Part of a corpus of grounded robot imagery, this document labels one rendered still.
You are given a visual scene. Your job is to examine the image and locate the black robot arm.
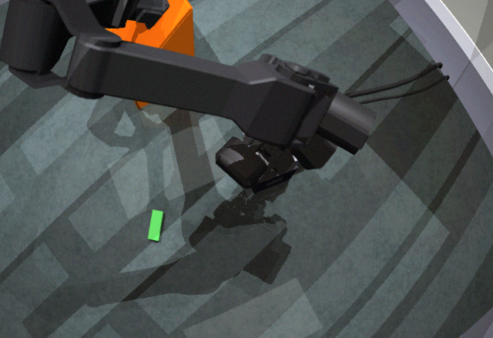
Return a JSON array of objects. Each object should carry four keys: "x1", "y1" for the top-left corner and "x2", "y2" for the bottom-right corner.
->
[{"x1": 0, "y1": 0, "x2": 377, "y2": 170}]

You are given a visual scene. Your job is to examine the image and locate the green rectangular block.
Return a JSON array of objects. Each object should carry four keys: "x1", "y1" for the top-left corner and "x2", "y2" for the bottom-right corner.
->
[{"x1": 148, "y1": 209, "x2": 164, "y2": 241}]

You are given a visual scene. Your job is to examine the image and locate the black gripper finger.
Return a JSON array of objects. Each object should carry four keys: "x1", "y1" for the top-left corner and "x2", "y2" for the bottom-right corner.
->
[{"x1": 242, "y1": 133, "x2": 285, "y2": 161}]

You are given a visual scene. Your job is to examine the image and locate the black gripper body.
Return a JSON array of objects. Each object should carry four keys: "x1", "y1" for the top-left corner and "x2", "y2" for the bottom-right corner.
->
[{"x1": 216, "y1": 136, "x2": 279, "y2": 189}]

